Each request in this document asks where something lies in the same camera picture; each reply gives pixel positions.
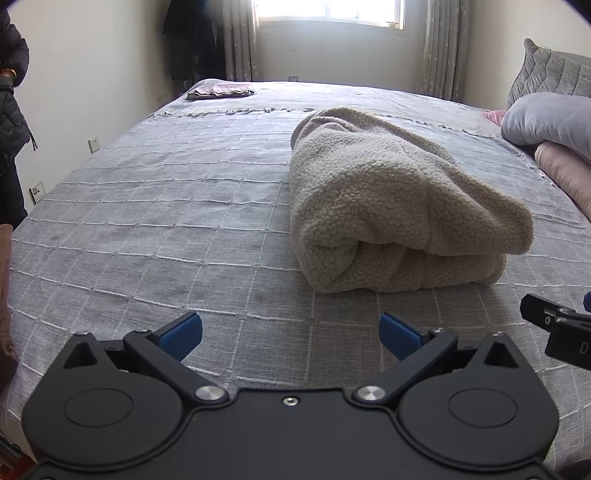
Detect dark hanging clothes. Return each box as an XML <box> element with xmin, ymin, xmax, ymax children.
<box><xmin>161</xmin><ymin>0</ymin><xmax>227</xmax><ymax>81</ymax></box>

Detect window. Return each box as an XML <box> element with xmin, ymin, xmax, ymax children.
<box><xmin>254</xmin><ymin>0</ymin><xmax>407</xmax><ymax>31</ymax></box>

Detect beige patterned curtain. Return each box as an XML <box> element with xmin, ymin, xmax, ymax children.
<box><xmin>416</xmin><ymin>0</ymin><xmax>471</xmax><ymax>100</ymax></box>
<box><xmin>222</xmin><ymin>0</ymin><xmax>260</xmax><ymax>84</ymax></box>

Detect beige fleece blanket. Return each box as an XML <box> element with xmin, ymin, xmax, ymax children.
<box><xmin>289</xmin><ymin>106</ymin><xmax>535</xmax><ymax>294</ymax></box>

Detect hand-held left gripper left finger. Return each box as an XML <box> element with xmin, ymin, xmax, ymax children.
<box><xmin>62</xmin><ymin>311</ymin><xmax>230</xmax><ymax>407</ymax></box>

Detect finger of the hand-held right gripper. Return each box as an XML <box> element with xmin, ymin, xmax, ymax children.
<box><xmin>520</xmin><ymin>294</ymin><xmax>591</xmax><ymax>332</ymax></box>
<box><xmin>545</xmin><ymin>318</ymin><xmax>591</xmax><ymax>366</ymax></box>

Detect grey pillow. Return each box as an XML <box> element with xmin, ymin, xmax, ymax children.
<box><xmin>501</xmin><ymin>91</ymin><xmax>591</xmax><ymax>165</ymax></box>

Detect folded patterned cloth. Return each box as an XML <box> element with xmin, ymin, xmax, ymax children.
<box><xmin>186</xmin><ymin>81</ymin><xmax>256</xmax><ymax>100</ymax></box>

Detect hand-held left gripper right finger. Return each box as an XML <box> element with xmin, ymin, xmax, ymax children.
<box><xmin>352</xmin><ymin>312</ymin><xmax>528</xmax><ymax>405</ymax></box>

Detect pink pillow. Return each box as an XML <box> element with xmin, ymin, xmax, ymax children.
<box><xmin>533</xmin><ymin>141</ymin><xmax>591</xmax><ymax>222</ymax></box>

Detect grey quilted cushion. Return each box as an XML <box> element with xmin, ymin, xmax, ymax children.
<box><xmin>506</xmin><ymin>38</ymin><xmax>591</xmax><ymax>110</ymax></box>

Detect grey checked bedspread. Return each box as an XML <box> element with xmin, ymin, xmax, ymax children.
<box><xmin>9</xmin><ymin>79</ymin><xmax>591</xmax><ymax>467</ymax></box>

